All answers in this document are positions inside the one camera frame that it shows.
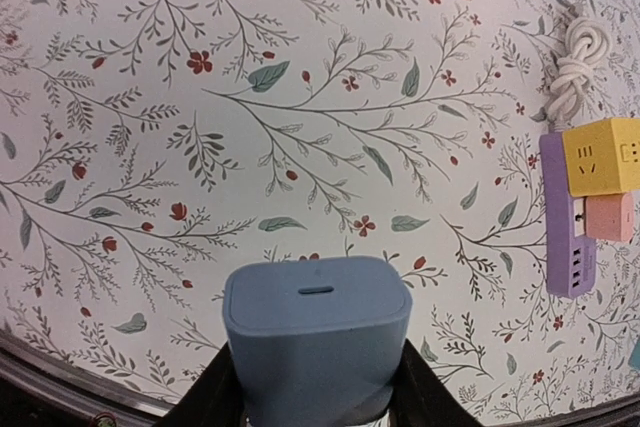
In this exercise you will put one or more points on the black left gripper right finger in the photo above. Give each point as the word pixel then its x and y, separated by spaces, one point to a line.
pixel 420 399

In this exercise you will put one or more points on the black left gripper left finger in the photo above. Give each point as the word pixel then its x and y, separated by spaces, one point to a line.
pixel 214 400

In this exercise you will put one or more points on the blue plug adapter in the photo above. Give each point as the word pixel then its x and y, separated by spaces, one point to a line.
pixel 316 342

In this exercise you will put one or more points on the purple power strip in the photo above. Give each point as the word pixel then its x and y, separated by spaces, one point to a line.
pixel 570 254

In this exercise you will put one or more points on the teal power strip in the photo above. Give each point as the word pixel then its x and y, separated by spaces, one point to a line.
pixel 634 359

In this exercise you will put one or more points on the pink plug adapter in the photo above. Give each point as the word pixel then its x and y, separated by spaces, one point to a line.
pixel 610 217

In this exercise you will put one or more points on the yellow cube socket adapter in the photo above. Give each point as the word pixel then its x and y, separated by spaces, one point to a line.
pixel 602 157

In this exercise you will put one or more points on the floral patterned table mat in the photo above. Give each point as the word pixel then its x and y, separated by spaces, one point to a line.
pixel 151 147

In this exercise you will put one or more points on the aluminium front rail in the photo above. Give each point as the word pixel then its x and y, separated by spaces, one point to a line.
pixel 72 389

